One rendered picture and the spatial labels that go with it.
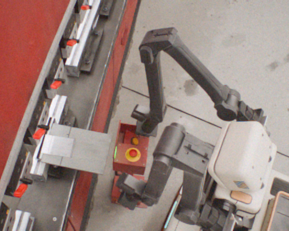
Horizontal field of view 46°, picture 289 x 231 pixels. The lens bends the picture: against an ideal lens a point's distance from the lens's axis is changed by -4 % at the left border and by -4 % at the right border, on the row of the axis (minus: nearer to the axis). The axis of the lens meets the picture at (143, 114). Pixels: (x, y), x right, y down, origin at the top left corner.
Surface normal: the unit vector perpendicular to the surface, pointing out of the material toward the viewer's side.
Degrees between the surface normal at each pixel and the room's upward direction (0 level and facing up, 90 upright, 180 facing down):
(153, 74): 83
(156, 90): 83
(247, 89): 0
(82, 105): 0
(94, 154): 0
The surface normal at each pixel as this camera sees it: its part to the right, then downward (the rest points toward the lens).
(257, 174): 0.73, -0.04
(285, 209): 0.07, -0.48
